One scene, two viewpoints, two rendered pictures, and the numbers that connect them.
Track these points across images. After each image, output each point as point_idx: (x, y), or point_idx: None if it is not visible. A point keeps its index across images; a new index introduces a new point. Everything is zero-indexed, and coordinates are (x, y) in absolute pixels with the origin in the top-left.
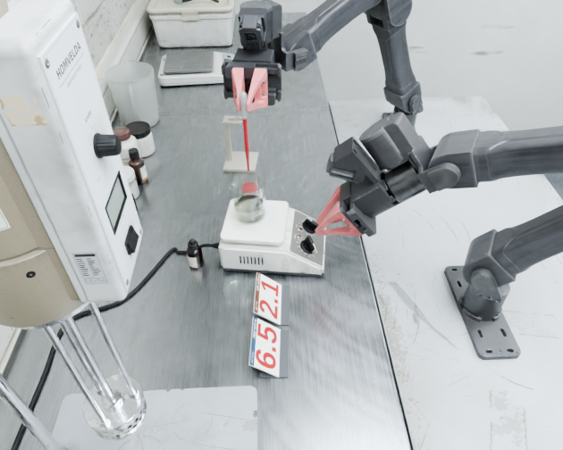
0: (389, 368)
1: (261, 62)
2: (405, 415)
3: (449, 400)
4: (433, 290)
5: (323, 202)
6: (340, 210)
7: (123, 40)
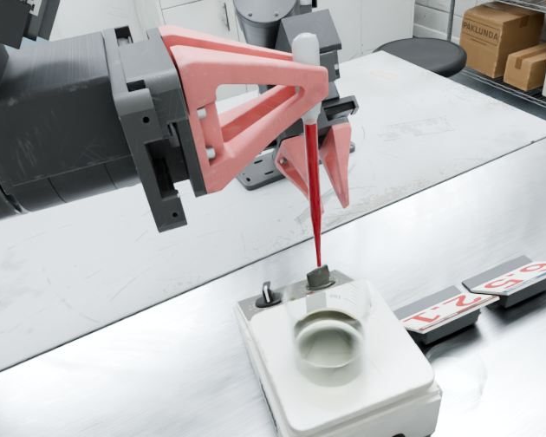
0: (422, 192)
1: (108, 45)
2: (460, 172)
3: (417, 155)
4: (287, 191)
5: (146, 355)
6: (348, 120)
7: None
